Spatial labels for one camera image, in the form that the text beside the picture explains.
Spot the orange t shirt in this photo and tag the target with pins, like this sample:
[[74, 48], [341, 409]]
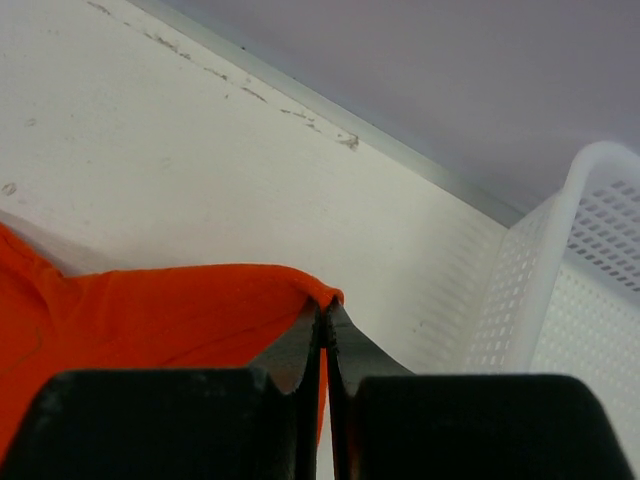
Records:
[[203, 316]]

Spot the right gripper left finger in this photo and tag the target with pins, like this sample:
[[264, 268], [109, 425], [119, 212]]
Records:
[[259, 421]]

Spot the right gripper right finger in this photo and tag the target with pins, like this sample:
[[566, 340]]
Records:
[[390, 423]]

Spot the white plastic basket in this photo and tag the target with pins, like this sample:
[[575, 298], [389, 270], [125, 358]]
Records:
[[563, 293]]

